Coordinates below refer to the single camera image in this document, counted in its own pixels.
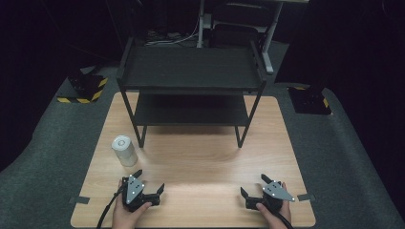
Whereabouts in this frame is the person's left hand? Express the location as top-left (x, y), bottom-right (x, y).
top-left (111, 178), bottom-right (153, 229)

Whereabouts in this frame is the black two-tier shelf rack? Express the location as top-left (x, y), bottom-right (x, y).
top-left (115, 35), bottom-right (268, 150)

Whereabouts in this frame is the white cylindrical can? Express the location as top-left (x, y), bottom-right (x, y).
top-left (111, 135), bottom-right (139, 168)

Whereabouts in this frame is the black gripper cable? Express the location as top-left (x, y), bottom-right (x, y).
top-left (96, 185), bottom-right (126, 229)
top-left (272, 208), bottom-right (295, 229)

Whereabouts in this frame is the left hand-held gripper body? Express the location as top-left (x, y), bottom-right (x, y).
top-left (121, 175), bottom-right (160, 213)

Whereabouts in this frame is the black yellow-striped stand base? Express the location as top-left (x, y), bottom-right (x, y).
top-left (56, 65), bottom-right (110, 105)
top-left (287, 84), bottom-right (333, 115)

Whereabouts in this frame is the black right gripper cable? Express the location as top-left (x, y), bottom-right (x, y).
top-left (272, 208), bottom-right (295, 229)

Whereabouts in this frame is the bundle of floor cables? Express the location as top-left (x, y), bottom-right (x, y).
top-left (143, 18), bottom-right (201, 48)

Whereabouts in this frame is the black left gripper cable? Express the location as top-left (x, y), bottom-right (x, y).
top-left (96, 185), bottom-right (126, 229)

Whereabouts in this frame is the white metal desk frame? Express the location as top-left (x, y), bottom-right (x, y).
top-left (196, 0), bottom-right (310, 75)

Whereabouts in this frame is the black office chair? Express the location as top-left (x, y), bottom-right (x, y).
top-left (209, 2), bottom-right (272, 50)

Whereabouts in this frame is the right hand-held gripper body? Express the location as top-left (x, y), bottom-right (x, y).
top-left (245, 179), bottom-right (296, 214)

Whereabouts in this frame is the person's right hand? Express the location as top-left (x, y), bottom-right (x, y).
top-left (255, 181), bottom-right (292, 229)

